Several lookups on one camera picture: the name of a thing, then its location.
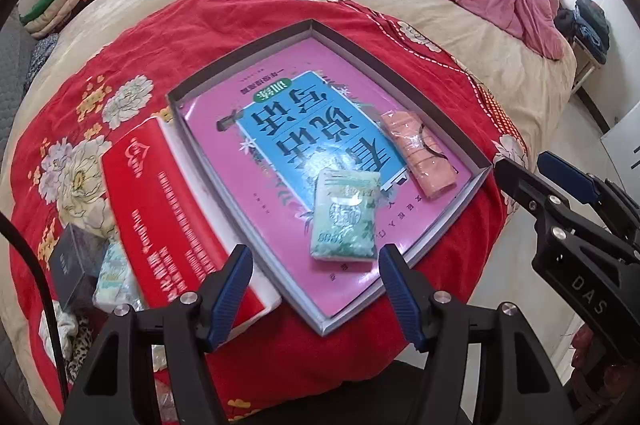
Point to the red floral blanket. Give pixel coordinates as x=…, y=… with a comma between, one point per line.
x=150, y=45

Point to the clear plastic bag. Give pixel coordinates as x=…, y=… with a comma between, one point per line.
x=162, y=400

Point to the green tissue pack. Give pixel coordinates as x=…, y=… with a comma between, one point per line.
x=345, y=215
x=115, y=275

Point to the white chair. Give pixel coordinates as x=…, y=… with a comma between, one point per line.
x=582, y=70

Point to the white board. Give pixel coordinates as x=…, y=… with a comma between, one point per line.
x=625, y=145

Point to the peach cloth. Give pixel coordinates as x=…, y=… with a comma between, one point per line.
x=415, y=150

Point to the large red tissue pack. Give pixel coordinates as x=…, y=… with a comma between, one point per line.
x=165, y=215

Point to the pile of dark clothes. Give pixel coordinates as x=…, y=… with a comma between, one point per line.
x=590, y=25

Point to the grey shallow tray box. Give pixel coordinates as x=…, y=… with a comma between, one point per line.
x=395, y=99

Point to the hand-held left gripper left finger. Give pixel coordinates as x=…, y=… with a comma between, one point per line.
x=231, y=292

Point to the dark floral cloth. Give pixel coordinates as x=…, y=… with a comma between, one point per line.
x=41, y=55

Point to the leopard print scrunchie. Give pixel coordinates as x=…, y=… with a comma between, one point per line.
x=82, y=345

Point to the reddish patterned cloth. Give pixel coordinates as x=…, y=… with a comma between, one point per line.
x=612, y=387

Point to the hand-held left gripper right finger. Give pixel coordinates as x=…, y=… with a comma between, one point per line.
x=400, y=297

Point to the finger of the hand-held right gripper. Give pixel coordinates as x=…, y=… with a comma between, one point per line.
x=565, y=172
x=522, y=187

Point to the bed with beige sheet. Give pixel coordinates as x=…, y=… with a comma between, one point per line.
x=490, y=50

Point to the white fuzzy cloth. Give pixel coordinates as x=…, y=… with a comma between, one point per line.
x=52, y=322

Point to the dark box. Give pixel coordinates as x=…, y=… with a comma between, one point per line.
x=75, y=270

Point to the pink book with blue panel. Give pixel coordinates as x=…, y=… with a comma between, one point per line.
x=300, y=125

